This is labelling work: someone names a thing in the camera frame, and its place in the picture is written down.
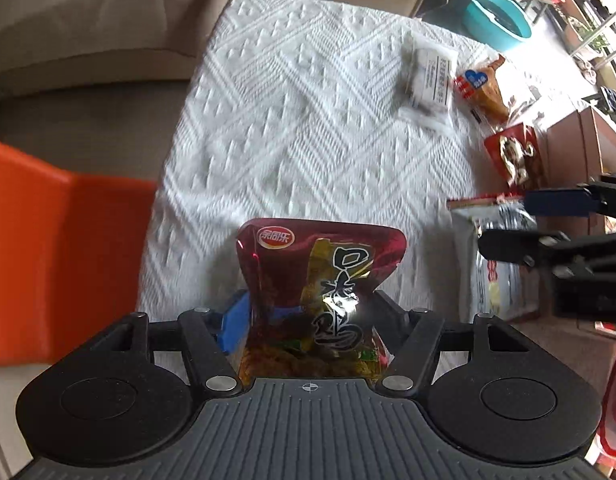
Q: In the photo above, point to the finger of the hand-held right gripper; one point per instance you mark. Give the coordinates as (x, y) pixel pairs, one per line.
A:
(558, 202)
(518, 247)

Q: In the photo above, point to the clear packet with pale cake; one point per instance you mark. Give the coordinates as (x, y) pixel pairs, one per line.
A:
(430, 80)

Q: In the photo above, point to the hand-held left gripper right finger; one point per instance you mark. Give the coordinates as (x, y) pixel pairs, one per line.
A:
(408, 332)

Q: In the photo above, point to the beige sofa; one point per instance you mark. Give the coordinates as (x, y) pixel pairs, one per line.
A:
(88, 20)

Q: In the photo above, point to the red and white cartoon bag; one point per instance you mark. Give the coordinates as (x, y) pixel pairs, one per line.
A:
(615, 410)

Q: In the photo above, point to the red packet with nut print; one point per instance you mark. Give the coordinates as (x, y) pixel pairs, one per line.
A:
(513, 157)

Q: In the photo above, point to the orange pastry packet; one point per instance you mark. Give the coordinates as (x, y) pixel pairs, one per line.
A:
(483, 90)

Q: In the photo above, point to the pale pink cardboard box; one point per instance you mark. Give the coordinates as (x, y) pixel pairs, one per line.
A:
(573, 145)

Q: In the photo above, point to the orange plastic bin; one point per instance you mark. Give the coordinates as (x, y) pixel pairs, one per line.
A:
(53, 250)

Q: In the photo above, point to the white textured tablecloth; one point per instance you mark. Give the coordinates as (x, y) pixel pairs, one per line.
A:
(298, 135)

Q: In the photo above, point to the white grey snack bag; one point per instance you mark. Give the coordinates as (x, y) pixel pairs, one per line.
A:
(483, 280)

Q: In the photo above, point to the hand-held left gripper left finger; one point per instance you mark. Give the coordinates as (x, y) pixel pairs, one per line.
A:
(234, 325)

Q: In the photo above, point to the small dark wooden stool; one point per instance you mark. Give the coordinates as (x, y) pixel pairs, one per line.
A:
(528, 0)

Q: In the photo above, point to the teal plastic basin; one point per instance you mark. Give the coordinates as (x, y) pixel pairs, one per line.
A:
(493, 17)

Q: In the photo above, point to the dark red snack packet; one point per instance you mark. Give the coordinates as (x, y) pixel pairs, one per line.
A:
(313, 280)

